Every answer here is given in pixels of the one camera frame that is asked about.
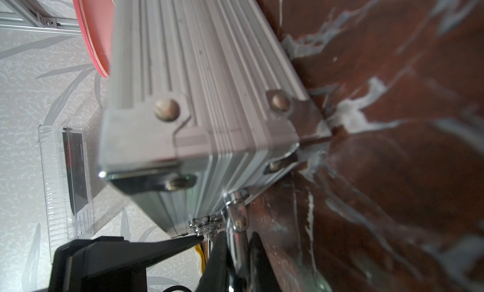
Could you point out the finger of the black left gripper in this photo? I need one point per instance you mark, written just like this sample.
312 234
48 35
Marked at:
159 246

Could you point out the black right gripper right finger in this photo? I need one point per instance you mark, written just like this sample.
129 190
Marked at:
262 277

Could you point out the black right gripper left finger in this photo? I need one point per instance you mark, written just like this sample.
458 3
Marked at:
215 276

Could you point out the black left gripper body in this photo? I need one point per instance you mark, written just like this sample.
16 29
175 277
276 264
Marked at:
103 264

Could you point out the silver aluminium poker case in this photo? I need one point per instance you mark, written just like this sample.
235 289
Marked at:
202 102

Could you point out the pink bucket with lid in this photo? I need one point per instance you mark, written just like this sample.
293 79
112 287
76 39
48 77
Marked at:
95 19

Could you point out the clear plastic wall tray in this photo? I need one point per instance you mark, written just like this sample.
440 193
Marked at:
68 198

